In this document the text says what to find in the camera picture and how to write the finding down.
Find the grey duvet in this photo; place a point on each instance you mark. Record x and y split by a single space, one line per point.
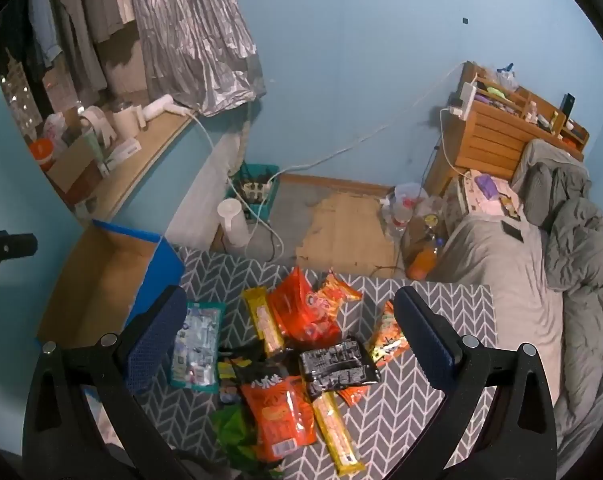
581 240

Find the white tape roll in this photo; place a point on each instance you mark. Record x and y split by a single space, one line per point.
94 120

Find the green snack packet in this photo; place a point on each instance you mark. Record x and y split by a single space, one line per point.
234 430

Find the orange green-tipped chip bag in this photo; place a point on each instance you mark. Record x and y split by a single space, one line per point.
386 340

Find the open brown cardboard box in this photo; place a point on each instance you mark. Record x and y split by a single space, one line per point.
74 165

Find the black yellow-print snack packet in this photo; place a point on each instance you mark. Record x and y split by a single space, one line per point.
229 367

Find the black upright phone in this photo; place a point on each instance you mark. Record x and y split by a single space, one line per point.
569 107

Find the orange soda bottle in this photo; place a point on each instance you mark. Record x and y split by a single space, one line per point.
424 262

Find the wooden headboard shelf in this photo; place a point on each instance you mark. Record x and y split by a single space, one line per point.
491 140

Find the white headboard power strip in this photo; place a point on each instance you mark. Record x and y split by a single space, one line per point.
465 100

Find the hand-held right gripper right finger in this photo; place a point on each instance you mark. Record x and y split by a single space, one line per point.
426 340

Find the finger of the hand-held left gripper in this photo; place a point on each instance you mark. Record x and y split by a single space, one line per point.
9 249

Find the yellow biscuit packet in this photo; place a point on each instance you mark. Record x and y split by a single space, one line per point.
264 320
336 435

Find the grey chevron tablecloth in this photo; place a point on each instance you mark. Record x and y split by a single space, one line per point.
381 425

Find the large red snack bag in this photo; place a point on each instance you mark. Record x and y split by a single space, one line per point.
301 310

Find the purple soft item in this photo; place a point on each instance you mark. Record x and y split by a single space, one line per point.
486 186

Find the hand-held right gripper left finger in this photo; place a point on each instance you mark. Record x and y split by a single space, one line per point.
151 332

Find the white power strip in basket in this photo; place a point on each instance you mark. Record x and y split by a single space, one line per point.
255 189

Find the teal plastic basket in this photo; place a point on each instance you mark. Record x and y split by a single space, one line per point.
269 170

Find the small orange snack packet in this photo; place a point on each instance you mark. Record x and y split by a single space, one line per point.
354 395

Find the teal clear candy packet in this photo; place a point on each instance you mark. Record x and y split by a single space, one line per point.
196 345

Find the cream electric mug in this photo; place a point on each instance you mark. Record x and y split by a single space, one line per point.
126 122

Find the orange black-topped snack bag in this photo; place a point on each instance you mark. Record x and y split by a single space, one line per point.
276 410

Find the small white carton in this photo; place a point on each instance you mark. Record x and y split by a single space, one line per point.
121 152

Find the white hair dryer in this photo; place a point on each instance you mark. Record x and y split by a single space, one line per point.
159 107

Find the blue-edged cardboard box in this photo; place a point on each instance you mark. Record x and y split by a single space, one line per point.
106 270

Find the orange crinkled snack bag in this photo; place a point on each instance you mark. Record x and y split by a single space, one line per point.
339 292

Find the grey hanging coat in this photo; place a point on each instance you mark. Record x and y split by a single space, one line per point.
76 25

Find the orange-lidded container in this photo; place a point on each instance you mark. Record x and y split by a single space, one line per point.
42 152

